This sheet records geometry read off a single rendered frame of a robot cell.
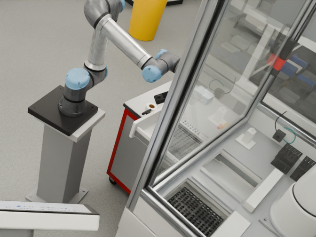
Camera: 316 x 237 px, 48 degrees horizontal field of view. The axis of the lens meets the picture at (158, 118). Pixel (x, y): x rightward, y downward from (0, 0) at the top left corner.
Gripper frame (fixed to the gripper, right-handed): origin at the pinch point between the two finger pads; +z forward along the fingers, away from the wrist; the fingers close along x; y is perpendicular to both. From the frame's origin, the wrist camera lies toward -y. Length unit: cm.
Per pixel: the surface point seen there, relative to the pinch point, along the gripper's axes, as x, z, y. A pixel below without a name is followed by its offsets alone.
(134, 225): -53, 8, -27
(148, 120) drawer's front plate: 7.6, 8.8, -3.7
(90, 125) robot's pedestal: 17.8, 22.3, -31.0
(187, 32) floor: 284, 100, 159
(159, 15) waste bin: 250, 63, 94
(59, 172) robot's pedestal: 18, 61, -44
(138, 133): 0.7, 11.4, -11.0
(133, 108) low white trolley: 32.7, 22.3, -2.6
